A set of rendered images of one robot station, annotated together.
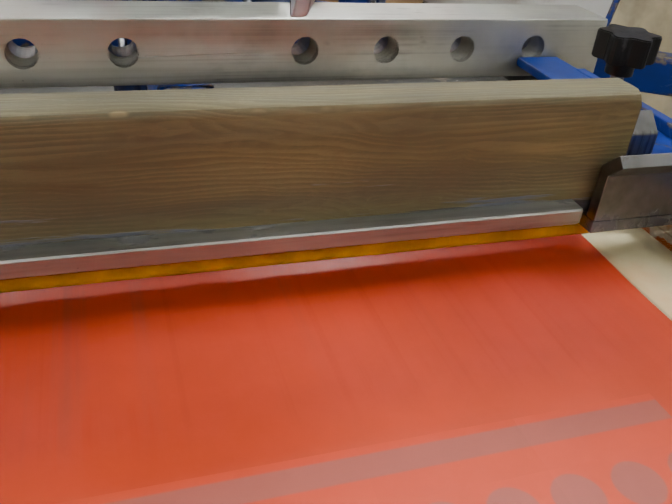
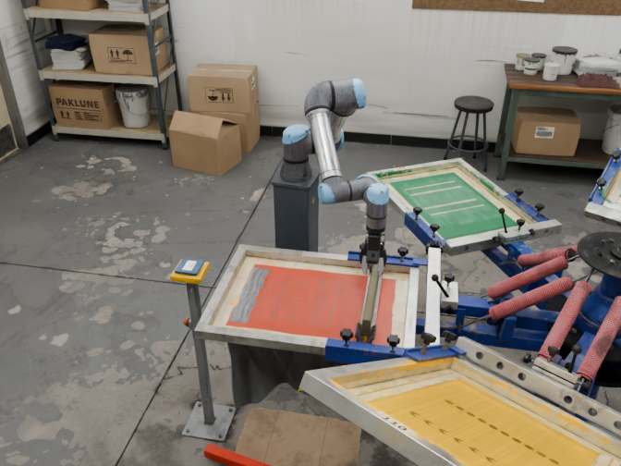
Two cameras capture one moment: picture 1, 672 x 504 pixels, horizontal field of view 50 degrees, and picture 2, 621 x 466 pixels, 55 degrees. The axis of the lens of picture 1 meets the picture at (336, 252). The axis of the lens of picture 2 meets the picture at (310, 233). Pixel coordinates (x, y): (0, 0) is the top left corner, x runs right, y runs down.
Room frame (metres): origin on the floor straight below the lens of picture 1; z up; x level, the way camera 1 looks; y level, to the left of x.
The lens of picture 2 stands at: (1.09, -1.66, 2.44)
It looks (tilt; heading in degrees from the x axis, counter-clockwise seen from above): 32 degrees down; 121
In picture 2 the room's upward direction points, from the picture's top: straight up
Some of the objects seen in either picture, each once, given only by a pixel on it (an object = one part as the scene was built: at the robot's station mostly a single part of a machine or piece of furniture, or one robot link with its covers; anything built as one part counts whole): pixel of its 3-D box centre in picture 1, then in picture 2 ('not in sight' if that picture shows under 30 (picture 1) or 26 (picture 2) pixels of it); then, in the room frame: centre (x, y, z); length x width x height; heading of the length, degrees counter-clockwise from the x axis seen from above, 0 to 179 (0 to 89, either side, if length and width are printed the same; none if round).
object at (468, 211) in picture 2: not in sight; (468, 199); (0.42, 0.90, 1.05); 1.08 x 0.61 x 0.23; 141
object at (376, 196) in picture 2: not in sight; (377, 201); (0.33, 0.05, 1.42); 0.09 x 0.08 x 0.11; 136
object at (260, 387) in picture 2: not in sight; (291, 376); (0.15, -0.26, 0.74); 0.46 x 0.04 x 0.42; 21
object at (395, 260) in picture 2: not in sight; (383, 263); (0.26, 0.30, 0.97); 0.30 x 0.05 x 0.07; 21
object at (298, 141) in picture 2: not in sight; (297, 141); (-0.25, 0.44, 1.37); 0.13 x 0.12 x 0.14; 46
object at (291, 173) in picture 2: not in sight; (296, 165); (-0.26, 0.44, 1.25); 0.15 x 0.15 x 0.10
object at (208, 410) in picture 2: not in sight; (200, 351); (-0.44, -0.13, 0.48); 0.22 x 0.22 x 0.96; 21
